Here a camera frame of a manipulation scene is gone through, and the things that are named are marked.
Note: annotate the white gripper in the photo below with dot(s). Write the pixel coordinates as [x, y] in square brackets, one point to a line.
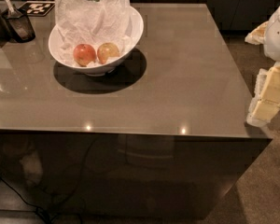
[278, 32]

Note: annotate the yellow-red apple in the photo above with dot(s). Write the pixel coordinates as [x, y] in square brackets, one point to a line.
[106, 51]

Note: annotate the white bowl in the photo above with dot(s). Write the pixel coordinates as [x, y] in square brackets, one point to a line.
[132, 35]

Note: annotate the red apple on left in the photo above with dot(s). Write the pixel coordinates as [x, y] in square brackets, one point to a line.
[84, 54]

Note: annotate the white crumpled paper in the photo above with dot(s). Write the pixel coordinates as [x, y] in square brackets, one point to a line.
[93, 23]

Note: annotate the black white fiducial marker card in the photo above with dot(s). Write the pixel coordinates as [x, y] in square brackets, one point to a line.
[37, 8]

